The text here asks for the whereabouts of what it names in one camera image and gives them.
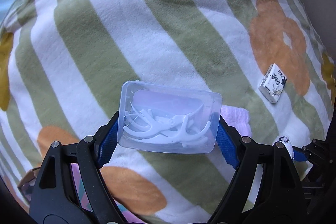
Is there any floral striped blanket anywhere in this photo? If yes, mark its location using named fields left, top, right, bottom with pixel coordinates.
left=1, top=0, right=335, bottom=210

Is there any open cardboard box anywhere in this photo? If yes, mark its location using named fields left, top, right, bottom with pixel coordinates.
left=16, top=163, right=148, bottom=224

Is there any small white floral box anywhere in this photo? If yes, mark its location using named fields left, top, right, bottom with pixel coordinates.
left=259, top=64, right=287, bottom=103

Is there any clear floss pick box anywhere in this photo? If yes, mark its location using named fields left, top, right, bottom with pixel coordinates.
left=117, top=81, right=222, bottom=154

